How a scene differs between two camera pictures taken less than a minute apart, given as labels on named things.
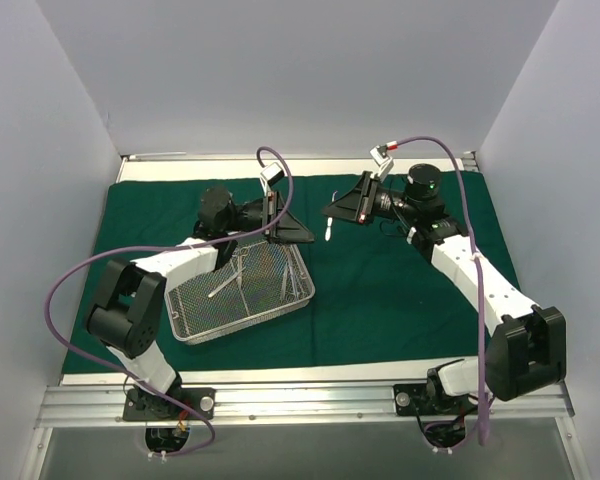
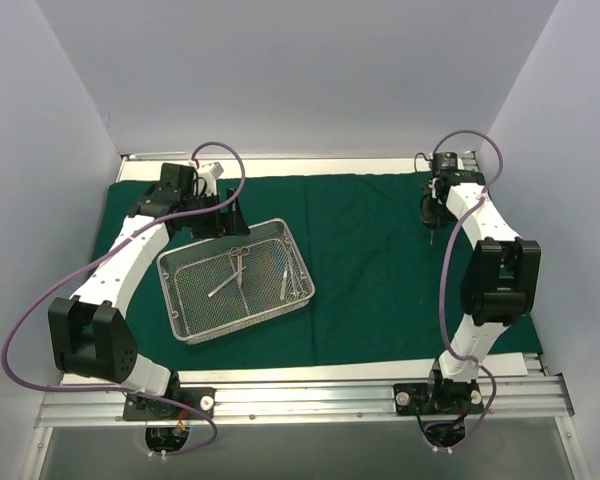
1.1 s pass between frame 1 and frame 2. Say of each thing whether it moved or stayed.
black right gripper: moved
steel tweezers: stayed
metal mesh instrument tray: stayed
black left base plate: stayed
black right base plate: stayed
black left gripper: moved
